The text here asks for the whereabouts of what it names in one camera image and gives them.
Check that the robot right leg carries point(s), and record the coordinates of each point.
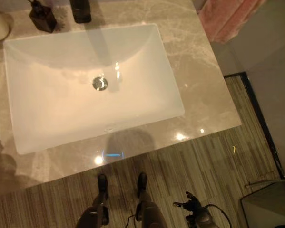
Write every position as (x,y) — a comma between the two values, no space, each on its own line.
(147,206)

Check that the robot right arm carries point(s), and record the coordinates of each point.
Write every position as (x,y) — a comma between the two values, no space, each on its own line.
(201,219)

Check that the dark square soap bottle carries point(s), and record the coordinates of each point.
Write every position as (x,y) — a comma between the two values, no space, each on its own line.
(43,19)

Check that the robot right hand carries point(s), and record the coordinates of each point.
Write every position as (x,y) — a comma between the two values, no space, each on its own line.
(190,204)

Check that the grey bin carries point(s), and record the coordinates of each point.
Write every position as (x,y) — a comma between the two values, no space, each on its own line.
(268,205)

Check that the robot leg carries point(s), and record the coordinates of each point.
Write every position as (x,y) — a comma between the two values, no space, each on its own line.
(147,206)
(97,206)

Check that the white rectangular sink basin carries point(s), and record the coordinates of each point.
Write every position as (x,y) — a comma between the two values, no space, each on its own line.
(61,99)

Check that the pink towel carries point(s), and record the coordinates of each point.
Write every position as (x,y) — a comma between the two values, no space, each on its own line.
(225,16)

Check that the chrome sink drain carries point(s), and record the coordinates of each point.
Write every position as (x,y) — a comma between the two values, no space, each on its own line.
(99,83)

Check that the robot left leg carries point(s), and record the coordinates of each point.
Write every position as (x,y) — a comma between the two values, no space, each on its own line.
(97,206)

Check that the black floor threshold strip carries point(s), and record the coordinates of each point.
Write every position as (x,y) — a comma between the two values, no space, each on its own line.
(261,123)

